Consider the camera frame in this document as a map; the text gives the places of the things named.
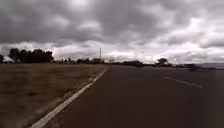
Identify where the tall thin pole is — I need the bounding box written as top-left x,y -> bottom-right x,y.
98,47 -> 103,64

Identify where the distant row of trees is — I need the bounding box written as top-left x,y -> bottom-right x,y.
53,57 -> 224,71

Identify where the dark asphalt road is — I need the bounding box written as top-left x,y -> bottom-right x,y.
42,64 -> 224,128

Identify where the lone distant tree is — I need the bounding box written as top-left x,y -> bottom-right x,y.
155,57 -> 170,67

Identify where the white painted edge line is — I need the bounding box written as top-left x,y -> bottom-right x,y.
29,67 -> 109,128

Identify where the white dashed centre line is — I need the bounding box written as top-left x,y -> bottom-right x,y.
163,76 -> 203,89

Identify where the dark clump of trees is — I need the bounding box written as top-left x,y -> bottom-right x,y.
7,47 -> 55,64

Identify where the dry grass verge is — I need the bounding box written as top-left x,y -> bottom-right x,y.
0,62 -> 107,128

